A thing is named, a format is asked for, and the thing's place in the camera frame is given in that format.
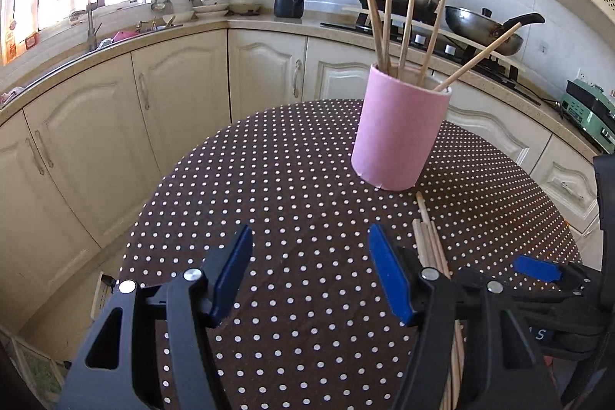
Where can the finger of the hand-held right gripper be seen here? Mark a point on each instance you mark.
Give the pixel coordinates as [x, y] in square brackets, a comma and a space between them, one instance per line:
[552, 309]
[535, 268]

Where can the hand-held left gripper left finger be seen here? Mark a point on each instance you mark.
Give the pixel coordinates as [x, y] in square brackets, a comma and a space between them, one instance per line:
[235, 270]

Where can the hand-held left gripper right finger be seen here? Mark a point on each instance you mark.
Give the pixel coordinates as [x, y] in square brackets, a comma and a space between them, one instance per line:
[391, 280]

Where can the bunch of wooden chopsticks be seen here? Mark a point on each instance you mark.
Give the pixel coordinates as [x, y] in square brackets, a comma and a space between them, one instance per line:
[425, 242]

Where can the pink chopstick holder cup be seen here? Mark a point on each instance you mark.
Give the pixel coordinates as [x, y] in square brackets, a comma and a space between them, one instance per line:
[394, 136]

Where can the wooden chopstick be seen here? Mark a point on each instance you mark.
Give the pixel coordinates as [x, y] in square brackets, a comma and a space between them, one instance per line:
[371, 11]
[387, 16]
[431, 40]
[478, 57]
[406, 25]

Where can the green countertop appliance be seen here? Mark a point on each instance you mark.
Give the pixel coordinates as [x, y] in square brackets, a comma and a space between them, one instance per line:
[588, 110]

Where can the cream kitchen base cabinets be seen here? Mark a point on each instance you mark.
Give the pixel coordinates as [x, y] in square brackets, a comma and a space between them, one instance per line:
[182, 102]

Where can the black gas stove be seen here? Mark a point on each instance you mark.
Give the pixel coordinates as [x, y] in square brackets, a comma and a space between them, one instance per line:
[480, 59]

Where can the speckled kitchen countertop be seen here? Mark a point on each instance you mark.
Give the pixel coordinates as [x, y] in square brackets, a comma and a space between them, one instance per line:
[269, 24]

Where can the pink bowl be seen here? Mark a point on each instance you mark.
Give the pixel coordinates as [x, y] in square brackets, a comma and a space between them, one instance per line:
[125, 36]

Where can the white plate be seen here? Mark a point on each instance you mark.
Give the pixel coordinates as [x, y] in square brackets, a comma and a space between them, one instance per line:
[210, 10]

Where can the white bowl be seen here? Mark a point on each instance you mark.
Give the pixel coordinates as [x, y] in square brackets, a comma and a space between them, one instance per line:
[245, 6]

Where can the metal sink faucet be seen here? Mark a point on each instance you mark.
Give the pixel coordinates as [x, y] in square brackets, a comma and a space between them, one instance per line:
[90, 21]

